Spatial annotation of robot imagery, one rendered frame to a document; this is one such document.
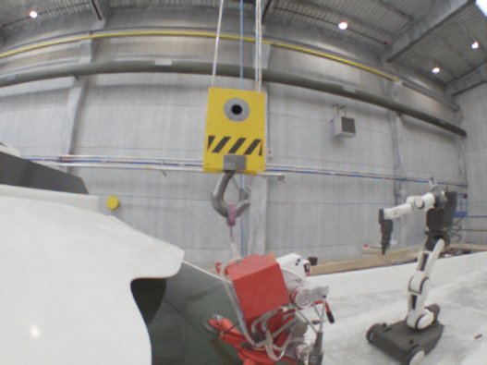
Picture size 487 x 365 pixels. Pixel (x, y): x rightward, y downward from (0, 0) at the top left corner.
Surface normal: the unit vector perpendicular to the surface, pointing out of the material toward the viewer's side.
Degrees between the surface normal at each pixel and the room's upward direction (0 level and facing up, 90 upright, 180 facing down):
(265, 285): 90
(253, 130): 90
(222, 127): 90
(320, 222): 90
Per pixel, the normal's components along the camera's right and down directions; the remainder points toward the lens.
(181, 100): 0.18, -0.09
